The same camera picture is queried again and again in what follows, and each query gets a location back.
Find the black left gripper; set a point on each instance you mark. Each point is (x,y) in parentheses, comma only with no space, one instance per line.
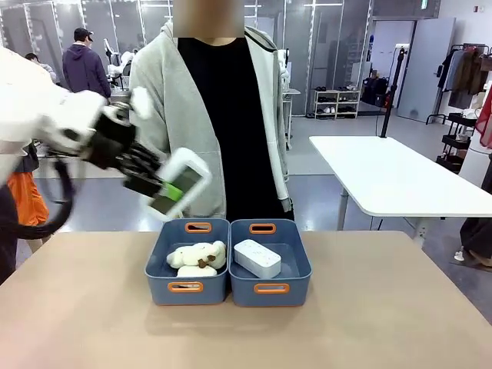
(111,142)

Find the white digital clock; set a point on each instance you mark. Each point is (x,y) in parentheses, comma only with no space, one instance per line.
(256,258)
(188,180)

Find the white plush toy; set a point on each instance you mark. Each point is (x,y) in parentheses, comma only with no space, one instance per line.
(196,255)

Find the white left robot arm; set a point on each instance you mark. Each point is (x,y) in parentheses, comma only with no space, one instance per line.
(34,111)

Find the grey-sleeved left forearm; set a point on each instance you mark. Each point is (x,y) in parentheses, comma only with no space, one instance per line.
(280,173)

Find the person in grey hoodie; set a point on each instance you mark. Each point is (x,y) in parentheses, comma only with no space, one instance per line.
(230,115)

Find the man in navy hoodie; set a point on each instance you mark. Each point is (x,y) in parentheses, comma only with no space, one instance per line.
(84,73)

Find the person in orange skirt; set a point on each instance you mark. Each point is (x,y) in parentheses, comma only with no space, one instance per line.
(27,196)

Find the seated person in grey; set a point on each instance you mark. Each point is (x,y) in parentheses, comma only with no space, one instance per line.
(42,65)

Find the wooden shoe rack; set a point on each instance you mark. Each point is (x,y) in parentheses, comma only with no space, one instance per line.
(337,104)

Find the black bags pile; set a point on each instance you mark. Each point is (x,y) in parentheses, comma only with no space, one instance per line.
(374,92)

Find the white table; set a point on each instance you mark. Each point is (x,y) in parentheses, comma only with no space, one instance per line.
(403,173)

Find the black tripod stand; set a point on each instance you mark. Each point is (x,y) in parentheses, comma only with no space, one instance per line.
(390,92)

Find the grey door panel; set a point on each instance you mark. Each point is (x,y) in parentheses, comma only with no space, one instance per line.
(424,69)

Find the black utility cart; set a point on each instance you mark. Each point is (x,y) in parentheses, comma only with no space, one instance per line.
(457,142)

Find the person in dark trousers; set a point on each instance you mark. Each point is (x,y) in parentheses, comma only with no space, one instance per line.
(474,238)

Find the black clothes rack with coats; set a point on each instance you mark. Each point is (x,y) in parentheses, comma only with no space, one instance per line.
(467,73)

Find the red hanging garment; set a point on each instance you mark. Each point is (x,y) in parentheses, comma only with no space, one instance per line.
(485,123)

